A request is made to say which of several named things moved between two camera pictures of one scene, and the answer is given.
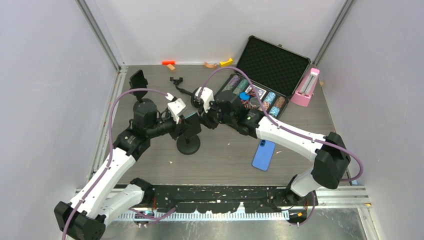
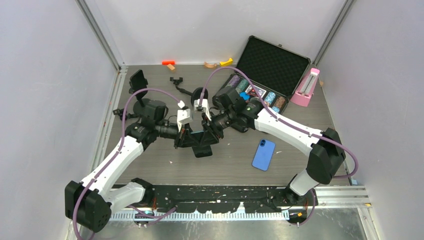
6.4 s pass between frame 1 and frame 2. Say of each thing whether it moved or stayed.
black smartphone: stayed
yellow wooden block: stayed
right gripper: moved
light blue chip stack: stayed
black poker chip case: stayed
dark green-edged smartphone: moved
